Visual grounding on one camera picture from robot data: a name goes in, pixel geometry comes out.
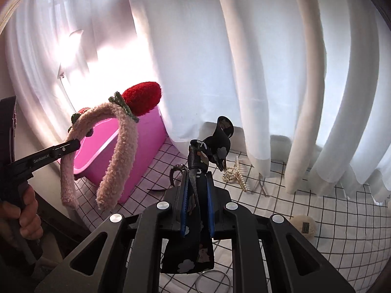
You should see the black wrist watch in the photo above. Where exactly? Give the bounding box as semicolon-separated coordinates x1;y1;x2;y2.
147;163;188;192

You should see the pink plastic bin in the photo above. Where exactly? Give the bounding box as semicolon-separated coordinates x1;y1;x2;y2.
56;105;169;205

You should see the beige fuzzy pom clip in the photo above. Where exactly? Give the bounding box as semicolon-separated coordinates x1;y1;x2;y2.
290;215;317;240

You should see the white curtain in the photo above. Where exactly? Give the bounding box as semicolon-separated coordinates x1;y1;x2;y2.
1;0;390;202

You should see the white grid bed sheet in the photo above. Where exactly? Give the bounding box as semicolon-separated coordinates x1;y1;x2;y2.
76;138;390;292

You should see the gold pearl hair claw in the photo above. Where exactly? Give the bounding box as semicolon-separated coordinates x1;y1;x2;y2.
222;156;254;194

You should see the dark metal hair pin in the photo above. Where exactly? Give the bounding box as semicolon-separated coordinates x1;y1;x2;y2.
255;173;269;197

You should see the left hand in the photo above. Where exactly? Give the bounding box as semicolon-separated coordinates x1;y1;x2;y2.
1;185;43;243

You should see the pink fuzzy strawberry headband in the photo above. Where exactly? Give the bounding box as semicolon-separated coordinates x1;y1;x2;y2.
66;81;162;211

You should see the silver hoop bracelet lower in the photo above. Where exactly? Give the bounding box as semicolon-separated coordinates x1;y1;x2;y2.
194;268;233;293

